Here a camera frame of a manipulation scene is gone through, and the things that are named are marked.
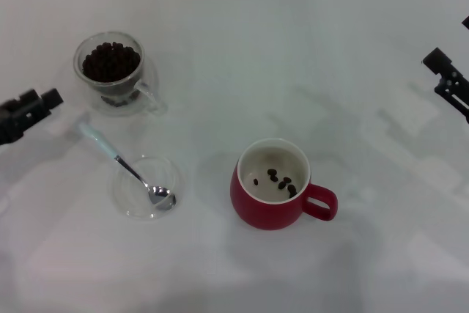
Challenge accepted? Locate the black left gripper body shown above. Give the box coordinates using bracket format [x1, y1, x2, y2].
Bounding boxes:
[0, 110, 23, 145]

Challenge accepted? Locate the blue-handled metal spoon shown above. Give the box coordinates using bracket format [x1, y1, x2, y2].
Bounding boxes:
[78, 122, 177, 208]

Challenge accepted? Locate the red ceramic mug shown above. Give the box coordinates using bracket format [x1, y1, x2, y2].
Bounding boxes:
[229, 138, 339, 232]

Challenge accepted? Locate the double-walled glass cup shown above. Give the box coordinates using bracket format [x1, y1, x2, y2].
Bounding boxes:
[73, 32, 169, 118]

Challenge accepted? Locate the coffee bean pile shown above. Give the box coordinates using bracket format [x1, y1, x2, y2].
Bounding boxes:
[81, 41, 142, 84]

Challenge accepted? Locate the clear glass saucer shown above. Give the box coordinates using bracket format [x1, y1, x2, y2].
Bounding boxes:
[111, 155, 184, 221]

